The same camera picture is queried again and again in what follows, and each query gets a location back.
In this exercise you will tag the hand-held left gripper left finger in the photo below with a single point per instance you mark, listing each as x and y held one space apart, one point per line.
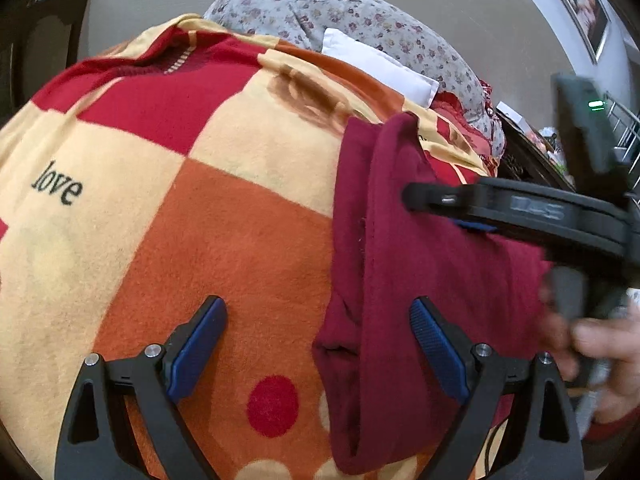
195 355

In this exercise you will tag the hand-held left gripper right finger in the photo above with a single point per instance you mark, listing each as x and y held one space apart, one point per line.
440 355

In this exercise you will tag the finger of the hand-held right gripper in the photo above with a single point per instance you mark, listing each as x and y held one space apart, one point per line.
475 226

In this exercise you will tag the maroon fleece garment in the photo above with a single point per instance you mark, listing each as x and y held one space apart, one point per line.
400 270

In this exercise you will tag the person's right forearm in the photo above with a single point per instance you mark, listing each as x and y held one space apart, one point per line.
615 427

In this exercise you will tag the person's right hand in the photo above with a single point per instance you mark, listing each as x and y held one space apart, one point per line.
615 350

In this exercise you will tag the dark carved wooden nightstand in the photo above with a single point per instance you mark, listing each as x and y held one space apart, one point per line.
530 160

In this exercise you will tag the chrome metal rack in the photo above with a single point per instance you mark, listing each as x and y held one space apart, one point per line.
625 125

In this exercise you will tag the small white box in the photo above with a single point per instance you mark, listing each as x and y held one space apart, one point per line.
510 114

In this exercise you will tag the red ruffled cloth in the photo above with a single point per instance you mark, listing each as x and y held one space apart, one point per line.
450 110

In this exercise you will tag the orange red cream checked blanket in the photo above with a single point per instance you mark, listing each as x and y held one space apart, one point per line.
225 235

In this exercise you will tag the white pillow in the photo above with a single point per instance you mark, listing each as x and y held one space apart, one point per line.
380 62

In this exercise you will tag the grey floral quilt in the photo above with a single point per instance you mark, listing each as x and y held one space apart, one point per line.
350 15

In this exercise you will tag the dark wooden table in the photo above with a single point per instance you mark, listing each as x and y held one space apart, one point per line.
55 5

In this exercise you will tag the framed wall picture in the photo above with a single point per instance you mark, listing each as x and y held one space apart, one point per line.
582 5

